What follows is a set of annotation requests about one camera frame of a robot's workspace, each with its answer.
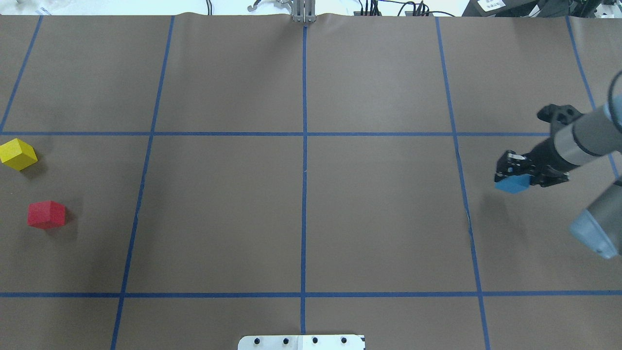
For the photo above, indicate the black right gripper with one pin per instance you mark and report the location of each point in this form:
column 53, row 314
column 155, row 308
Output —
column 543, row 154

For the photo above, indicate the blue block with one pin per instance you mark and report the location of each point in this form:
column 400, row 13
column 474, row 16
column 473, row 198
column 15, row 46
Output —
column 514, row 183

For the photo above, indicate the red block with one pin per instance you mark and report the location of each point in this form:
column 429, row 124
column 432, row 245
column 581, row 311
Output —
column 46, row 215

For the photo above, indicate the yellow block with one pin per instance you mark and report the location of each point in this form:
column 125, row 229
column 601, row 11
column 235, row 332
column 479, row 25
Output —
column 17, row 154

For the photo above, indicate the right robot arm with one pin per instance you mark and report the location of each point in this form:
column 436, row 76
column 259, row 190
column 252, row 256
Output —
column 575, row 139

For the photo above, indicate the white mounting plate with bolts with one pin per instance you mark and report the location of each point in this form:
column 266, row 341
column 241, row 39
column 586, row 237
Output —
column 303, row 342

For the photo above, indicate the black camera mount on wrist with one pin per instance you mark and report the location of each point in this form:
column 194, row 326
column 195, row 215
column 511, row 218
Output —
column 558, row 116

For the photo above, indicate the grey metal clamp bracket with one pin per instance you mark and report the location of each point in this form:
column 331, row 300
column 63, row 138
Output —
column 303, row 11

